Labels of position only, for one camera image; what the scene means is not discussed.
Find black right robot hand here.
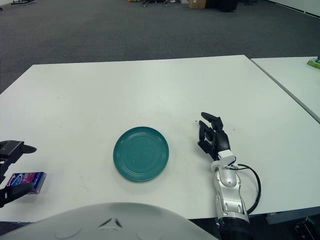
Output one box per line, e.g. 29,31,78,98
197,111,231,161

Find teal round plate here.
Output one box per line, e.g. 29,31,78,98
112,126,170,183

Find grey robot torso shell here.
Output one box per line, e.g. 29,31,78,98
0,202,218,240

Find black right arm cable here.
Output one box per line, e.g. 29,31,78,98
229,163,262,216

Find black wheeled base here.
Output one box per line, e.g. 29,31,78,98
293,216,320,240

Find grey table frame beam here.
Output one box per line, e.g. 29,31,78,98
187,206,320,226

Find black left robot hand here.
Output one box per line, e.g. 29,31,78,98
0,140,38,208

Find black cabinet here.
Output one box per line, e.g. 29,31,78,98
205,0,238,13

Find black office chair bases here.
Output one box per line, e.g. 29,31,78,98
142,0,176,7

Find blue purple gum pack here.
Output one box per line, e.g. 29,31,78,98
6,171,48,195

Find green box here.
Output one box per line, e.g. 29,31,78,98
306,56,320,69

